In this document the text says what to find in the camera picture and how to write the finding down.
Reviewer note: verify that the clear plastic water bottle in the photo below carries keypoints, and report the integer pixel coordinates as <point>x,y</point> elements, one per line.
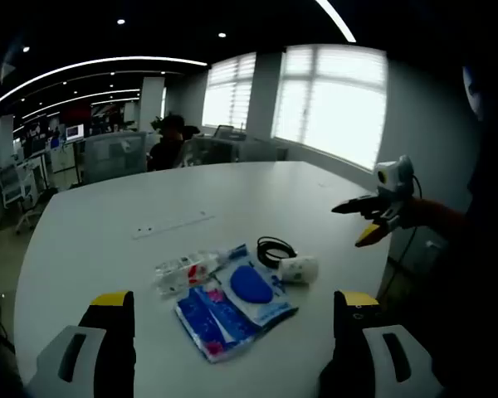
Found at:
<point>178,271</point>

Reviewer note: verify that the wide window with blinds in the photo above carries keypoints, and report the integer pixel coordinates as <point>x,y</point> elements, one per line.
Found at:
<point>336,112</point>

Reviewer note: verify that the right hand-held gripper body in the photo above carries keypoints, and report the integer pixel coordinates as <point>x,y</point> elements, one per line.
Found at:
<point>396,176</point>

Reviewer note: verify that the grey office chair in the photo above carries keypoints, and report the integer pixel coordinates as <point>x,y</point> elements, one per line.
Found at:
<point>228,132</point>

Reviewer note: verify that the white table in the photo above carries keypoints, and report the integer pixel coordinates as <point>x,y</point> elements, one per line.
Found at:
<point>170,199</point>

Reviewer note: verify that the white office chair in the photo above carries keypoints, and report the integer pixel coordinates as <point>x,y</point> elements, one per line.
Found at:
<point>16,186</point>

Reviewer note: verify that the grey desk partition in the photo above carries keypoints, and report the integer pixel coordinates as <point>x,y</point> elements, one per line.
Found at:
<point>114,157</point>

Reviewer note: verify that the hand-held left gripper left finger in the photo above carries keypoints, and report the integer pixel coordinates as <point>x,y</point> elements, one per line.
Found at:
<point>103,352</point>

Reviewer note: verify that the printed white paper cup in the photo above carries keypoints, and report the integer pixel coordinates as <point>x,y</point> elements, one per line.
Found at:
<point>301,269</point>

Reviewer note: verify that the curved ceiling light strip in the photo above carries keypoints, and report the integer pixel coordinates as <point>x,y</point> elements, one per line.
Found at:
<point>66,69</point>

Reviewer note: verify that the white table socket panel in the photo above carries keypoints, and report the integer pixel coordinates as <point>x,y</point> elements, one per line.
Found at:
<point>170,227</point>

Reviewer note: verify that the straight ceiling light strip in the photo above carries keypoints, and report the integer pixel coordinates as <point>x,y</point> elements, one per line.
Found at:
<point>336,18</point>

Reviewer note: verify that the blue flowered tissue pack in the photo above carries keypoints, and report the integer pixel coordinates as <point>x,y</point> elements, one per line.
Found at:
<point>216,327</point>

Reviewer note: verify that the narrow window with blinds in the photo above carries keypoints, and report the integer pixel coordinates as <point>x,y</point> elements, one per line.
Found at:
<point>228,95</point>

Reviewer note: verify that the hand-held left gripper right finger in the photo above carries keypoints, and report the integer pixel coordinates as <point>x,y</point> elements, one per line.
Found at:
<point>348,356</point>

